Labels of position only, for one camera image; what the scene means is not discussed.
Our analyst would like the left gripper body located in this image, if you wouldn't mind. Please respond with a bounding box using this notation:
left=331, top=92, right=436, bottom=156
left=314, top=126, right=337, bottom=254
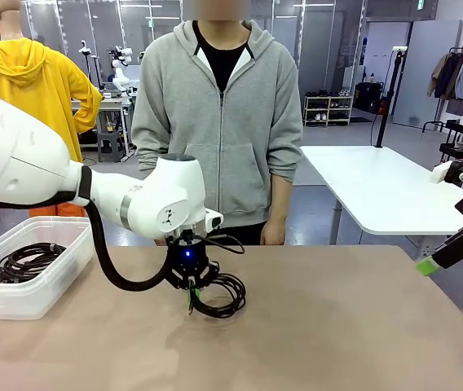
left=168, top=235, right=215, bottom=286

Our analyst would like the black USB cable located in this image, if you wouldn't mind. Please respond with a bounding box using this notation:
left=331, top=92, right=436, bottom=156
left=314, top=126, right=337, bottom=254
left=186, top=271, right=248, bottom=319

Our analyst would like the black extension cable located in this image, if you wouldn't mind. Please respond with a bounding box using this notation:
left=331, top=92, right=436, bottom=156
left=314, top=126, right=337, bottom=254
left=1, top=243, right=68, bottom=282

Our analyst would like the person's left forearm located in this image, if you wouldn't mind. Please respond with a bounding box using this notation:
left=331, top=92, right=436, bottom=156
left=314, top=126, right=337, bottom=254
left=267, top=173, right=294, bottom=223

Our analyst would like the person's left hand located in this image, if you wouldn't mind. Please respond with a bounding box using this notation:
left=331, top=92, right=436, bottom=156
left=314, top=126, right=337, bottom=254
left=259, top=216, right=289, bottom=246

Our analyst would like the white table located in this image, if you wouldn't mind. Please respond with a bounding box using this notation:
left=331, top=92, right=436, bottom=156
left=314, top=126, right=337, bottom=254
left=299, top=144, right=463, bottom=261

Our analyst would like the person in grey hoodie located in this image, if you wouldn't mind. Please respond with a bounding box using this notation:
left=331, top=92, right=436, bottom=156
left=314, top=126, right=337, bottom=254
left=131, top=10, right=304, bottom=246

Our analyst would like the grey step stool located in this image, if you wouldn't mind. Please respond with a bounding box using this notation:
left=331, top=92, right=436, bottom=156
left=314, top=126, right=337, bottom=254
left=96, top=130, right=129, bottom=163

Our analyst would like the clear plastic storage bin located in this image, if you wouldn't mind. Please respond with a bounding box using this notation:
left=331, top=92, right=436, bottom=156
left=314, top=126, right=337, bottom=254
left=0, top=215, right=96, bottom=321

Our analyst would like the black storage case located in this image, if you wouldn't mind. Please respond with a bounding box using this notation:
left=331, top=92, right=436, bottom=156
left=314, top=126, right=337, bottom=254
left=355, top=81, right=388, bottom=114

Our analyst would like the black tripod pole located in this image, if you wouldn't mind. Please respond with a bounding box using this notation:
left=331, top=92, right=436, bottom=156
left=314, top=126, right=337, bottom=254
left=373, top=46, right=408, bottom=148

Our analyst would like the background workbench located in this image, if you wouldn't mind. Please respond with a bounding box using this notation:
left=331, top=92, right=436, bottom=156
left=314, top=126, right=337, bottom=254
left=70, top=97, right=137, bottom=162

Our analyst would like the shoe rack with shoes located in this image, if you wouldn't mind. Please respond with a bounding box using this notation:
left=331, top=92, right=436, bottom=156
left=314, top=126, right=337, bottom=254
left=303, top=90, right=355, bottom=127

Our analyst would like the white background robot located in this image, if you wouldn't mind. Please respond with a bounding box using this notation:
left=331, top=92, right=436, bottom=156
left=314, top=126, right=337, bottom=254
left=108, top=46, right=139, bottom=93

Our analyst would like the white device on stand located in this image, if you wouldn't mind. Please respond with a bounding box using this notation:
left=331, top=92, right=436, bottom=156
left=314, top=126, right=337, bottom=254
left=78, top=39, right=103, bottom=93

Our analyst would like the mannequin in yellow hoodie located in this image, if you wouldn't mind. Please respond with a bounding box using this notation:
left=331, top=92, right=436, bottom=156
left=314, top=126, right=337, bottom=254
left=0, top=0, right=104, bottom=219

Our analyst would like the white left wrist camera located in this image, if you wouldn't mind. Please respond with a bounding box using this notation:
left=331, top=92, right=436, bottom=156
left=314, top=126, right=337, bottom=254
left=192, top=207, right=224, bottom=237

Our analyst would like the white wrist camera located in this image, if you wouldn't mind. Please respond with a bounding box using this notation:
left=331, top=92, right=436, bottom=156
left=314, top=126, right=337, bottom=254
left=429, top=160, right=456, bottom=184
left=192, top=207, right=224, bottom=237

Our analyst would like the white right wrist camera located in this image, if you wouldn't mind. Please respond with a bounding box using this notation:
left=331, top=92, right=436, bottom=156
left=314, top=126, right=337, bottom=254
left=429, top=160, right=456, bottom=184

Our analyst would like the black corrugated cable hose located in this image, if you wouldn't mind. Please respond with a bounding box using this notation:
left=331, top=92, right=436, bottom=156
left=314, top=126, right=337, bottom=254
left=86, top=200, right=175, bottom=292

